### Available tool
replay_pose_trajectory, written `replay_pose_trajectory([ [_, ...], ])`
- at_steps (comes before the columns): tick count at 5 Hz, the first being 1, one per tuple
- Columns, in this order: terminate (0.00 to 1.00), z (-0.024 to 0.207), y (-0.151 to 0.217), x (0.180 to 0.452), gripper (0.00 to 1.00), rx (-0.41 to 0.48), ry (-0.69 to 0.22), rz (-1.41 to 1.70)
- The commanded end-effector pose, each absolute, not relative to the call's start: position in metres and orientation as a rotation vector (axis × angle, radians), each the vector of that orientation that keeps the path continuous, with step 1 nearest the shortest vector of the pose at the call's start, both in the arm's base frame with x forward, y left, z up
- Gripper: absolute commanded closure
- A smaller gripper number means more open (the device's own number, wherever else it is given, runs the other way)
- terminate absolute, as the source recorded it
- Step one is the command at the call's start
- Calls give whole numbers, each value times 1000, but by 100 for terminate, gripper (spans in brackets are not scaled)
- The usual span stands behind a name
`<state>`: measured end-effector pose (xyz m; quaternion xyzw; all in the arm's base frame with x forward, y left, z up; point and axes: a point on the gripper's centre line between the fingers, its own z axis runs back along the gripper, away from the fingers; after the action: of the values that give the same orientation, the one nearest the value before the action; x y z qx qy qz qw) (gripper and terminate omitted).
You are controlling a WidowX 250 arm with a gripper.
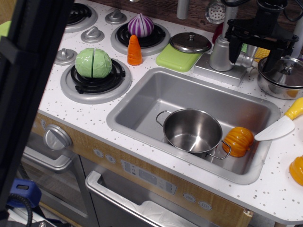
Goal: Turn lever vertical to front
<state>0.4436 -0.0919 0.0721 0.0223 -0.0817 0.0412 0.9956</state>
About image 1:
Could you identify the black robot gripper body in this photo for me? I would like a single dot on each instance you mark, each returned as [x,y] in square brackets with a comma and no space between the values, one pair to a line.
[263,31]

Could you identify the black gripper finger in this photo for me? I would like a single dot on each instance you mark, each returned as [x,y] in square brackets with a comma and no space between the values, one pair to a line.
[273,57]
[235,46]

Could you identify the silver faucet lever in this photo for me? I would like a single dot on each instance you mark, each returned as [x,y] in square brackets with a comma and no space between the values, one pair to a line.
[246,56]

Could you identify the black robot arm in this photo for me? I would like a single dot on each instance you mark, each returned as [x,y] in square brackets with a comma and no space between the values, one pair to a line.
[274,5]

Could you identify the silver vertical pole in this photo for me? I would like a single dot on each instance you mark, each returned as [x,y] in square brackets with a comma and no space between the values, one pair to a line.
[182,9]

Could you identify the yellow toy corn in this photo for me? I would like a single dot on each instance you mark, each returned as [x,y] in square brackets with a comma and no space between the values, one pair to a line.
[261,53]

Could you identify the silver pole right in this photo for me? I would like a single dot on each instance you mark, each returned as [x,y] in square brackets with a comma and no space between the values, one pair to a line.
[299,44]

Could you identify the silver toy faucet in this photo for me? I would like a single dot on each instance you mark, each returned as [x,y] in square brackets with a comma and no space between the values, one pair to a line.
[217,65]

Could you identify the steel pot with lid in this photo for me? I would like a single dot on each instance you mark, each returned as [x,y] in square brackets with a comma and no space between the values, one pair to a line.
[284,80]

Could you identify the metal strainer ladle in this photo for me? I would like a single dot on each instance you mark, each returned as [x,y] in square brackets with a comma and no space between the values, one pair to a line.
[215,12]

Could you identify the steel pot lid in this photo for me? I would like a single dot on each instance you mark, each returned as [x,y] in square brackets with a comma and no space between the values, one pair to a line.
[190,42]

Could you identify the green cutting board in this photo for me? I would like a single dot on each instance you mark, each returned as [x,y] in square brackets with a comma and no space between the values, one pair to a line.
[173,59]

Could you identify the white yellow toy knife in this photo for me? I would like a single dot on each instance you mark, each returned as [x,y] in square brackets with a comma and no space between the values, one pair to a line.
[284,125]

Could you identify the back right stove burner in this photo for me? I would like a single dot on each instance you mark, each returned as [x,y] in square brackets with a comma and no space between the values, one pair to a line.
[150,45]

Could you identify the stove burner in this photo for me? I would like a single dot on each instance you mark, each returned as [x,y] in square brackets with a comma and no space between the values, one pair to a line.
[150,45]
[80,18]
[93,90]

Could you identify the grey toy sink basin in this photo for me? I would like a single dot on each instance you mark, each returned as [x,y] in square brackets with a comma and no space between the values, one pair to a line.
[162,89]

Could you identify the orange pumpkin half in sink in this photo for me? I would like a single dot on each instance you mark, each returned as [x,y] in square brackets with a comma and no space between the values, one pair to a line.
[239,139]

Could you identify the steel pot in sink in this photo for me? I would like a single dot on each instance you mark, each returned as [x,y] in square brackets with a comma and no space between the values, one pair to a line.
[193,131]

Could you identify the purple toy onion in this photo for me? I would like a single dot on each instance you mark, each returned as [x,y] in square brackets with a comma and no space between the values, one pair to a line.
[141,26]

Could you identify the orange toy carrot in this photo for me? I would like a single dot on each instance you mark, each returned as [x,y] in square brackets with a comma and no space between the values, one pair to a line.
[134,54]

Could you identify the yellow pepper toy half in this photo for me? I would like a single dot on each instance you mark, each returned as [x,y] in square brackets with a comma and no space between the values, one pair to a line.
[296,170]

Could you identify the silver stove knob top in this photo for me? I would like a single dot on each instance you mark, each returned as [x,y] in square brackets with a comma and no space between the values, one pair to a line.
[116,17]

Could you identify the silver stove knob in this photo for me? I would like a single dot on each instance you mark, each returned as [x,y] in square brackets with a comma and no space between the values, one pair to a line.
[92,35]
[65,57]
[116,17]

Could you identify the silver stove knob middle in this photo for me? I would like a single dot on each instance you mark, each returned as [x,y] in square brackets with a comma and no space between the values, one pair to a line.
[92,35]

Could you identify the green toy cabbage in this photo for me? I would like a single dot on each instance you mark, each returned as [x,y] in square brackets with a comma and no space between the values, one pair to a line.
[93,63]

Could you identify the front stove burner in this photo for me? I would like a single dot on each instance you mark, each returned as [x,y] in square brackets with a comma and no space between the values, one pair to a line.
[93,90]

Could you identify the back left stove burner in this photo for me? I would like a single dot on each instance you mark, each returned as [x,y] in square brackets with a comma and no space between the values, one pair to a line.
[80,18]

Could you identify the silver stove knob lower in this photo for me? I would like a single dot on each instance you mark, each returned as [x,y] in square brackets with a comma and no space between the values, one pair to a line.
[65,57]

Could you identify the silver oven dial knob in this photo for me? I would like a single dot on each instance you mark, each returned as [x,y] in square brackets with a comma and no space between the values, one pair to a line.
[55,138]

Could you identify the green plate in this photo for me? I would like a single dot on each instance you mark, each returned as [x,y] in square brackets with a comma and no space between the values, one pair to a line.
[4,28]

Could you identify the blue clamp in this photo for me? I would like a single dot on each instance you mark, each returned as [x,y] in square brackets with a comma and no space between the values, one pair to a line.
[24,190]

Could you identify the silver dishwasher door handle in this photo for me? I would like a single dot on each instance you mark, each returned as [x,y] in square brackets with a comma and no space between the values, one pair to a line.
[114,210]

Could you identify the black foreground frame post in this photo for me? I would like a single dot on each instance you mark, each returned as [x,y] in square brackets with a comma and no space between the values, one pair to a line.
[27,54]

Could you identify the silver oven door handle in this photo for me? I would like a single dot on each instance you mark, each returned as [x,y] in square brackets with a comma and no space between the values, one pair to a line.
[58,165]

